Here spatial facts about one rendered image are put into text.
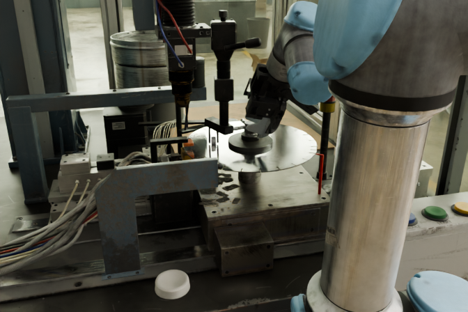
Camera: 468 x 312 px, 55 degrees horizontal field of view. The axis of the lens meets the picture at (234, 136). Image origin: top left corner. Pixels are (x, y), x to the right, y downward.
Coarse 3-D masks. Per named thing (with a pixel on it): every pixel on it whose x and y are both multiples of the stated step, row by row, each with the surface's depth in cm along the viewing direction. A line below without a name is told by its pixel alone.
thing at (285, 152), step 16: (288, 128) 122; (208, 144) 112; (224, 144) 112; (272, 144) 112; (288, 144) 112; (304, 144) 112; (224, 160) 103; (240, 160) 103; (256, 160) 103; (272, 160) 103; (288, 160) 103; (304, 160) 103
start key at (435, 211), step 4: (428, 208) 91; (432, 208) 91; (436, 208) 91; (440, 208) 91; (424, 212) 91; (428, 212) 90; (432, 212) 90; (436, 212) 90; (440, 212) 90; (444, 212) 90; (428, 216) 90; (432, 216) 89; (436, 216) 89; (440, 216) 89; (444, 216) 89
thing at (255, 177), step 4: (240, 172) 113; (260, 172) 114; (240, 176) 114; (244, 176) 113; (248, 176) 113; (252, 176) 113; (256, 176) 113; (260, 176) 115; (240, 180) 114; (244, 180) 113; (248, 180) 113; (252, 180) 113; (256, 180) 114
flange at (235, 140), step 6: (240, 132) 117; (228, 138) 113; (234, 138) 113; (240, 138) 112; (246, 138) 110; (252, 138) 110; (258, 138) 111; (264, 138) 112; (270, 138) 113; (228, 144) 111; (234, 144) 109; (240, 144) 109; (246, 144) 109; (252, 144) 109; (258, 144) 109; (264, 144) 109; (270, 144) 110; (246, 150) 107; (252, 150) 107; (258, 150) 108
